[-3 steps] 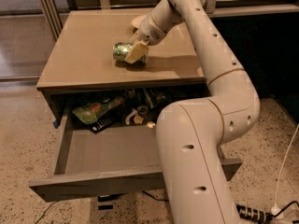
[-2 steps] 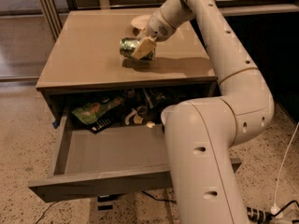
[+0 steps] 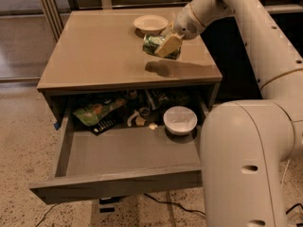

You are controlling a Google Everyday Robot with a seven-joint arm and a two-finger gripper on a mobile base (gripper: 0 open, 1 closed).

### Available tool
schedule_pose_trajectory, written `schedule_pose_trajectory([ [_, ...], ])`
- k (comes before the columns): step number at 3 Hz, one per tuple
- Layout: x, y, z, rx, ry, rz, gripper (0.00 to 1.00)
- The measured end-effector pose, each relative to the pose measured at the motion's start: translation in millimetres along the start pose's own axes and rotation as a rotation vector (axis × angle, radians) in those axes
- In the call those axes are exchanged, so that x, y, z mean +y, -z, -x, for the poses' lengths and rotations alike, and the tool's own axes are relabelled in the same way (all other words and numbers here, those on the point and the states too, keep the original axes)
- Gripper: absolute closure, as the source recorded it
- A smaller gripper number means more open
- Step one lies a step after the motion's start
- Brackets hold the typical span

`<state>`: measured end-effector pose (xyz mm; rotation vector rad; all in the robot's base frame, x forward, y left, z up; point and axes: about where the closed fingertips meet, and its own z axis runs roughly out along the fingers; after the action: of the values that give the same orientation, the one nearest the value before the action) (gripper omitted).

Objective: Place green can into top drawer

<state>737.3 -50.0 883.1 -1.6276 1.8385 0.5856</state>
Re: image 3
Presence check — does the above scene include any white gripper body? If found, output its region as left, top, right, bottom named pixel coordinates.
left=173, top=3, right=205, bottom=40

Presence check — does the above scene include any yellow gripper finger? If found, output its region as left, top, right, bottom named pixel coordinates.
left=154, top=33, right=183, bottom=58
left=161, top=23, right=173, bottom=36

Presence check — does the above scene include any green soda can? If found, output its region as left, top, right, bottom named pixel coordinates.
left=143, top=34, right=181, bottom=60

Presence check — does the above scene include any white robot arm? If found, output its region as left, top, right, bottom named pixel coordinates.
left=156, top=0, right=303, bottom=227

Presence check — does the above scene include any white bowl in drawer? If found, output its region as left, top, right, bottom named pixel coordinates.
left=163, top=106, right=198, bottom=135

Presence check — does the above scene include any grey open top drawer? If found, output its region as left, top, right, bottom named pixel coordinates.
left=29, top=97, right=202, bottom=204

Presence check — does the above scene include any white bowl on table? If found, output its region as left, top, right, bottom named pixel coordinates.
left=134, top=15, right=169, bottom=35

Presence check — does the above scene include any grey side table cabinet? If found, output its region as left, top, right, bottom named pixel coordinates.
left=38, top=8, right=222, bottom=122

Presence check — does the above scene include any white curved small object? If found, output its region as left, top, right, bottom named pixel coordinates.
left=127, top=110, right=139, bottom=127

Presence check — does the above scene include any small tan food piece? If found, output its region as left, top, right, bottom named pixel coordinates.
left=135, top=116, right=146, bottom=127

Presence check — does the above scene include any small cream food piece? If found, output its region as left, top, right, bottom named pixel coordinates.
left=149, top=123, right=158, bottom=131

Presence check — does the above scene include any green snack bag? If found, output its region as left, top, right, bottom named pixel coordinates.
left=73, top=97, right=127, bottom=127

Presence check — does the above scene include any black packet with stripes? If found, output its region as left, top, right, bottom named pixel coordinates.
left=89, top=114, right=122, bottom=135

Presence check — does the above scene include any white power cable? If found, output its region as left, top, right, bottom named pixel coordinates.
left=279, top=158, right=292, bottom=189

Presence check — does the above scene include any black cable at left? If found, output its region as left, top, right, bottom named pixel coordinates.
left=33, top=202, right=62, bottom=227

